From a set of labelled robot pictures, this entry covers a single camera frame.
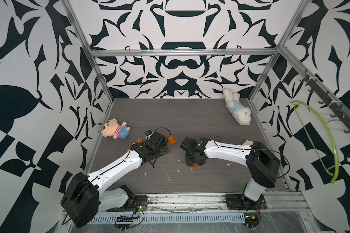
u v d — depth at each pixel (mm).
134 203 675
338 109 563
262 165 458
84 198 394
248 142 939
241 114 993
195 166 854
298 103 767
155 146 626
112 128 924
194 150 639
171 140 965
